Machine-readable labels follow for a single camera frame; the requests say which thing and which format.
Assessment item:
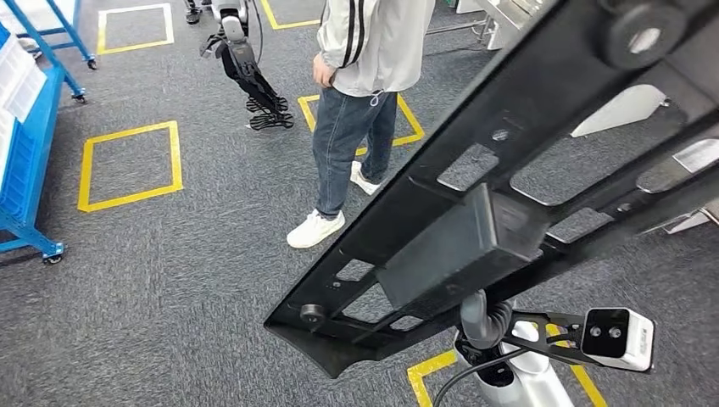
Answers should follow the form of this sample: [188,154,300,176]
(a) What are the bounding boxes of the person's hand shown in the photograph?
[312,53,337,89]

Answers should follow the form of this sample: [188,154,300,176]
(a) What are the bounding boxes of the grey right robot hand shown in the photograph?
[459,290,515,350]

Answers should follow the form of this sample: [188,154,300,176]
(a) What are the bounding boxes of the black plastic panel part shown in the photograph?
[264,0,719,380]

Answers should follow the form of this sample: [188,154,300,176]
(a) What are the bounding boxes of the person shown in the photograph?
[286,0,437,250]

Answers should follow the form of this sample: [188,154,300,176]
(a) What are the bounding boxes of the bystander humanoid robot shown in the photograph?
[185,0,295,131]

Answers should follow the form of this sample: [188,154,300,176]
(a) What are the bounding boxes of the yellow floor tape square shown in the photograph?
[77,120,184,214]

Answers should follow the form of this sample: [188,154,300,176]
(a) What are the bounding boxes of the white bin stack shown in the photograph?
[0,33,49,125]

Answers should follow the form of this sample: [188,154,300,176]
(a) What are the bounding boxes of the blue wheeled cart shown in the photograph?
[0,22,65,265]

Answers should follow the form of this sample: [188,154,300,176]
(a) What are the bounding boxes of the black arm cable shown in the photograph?
[432,348,529,407]

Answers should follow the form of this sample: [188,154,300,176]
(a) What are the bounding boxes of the black camera bracket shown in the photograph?
[502,310,591,366]

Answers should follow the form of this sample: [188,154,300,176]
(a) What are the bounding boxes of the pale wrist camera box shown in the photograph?
[581,307,656,373]

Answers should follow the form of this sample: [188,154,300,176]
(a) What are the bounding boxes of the blue cart frame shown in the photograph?
[3,0,98,105]

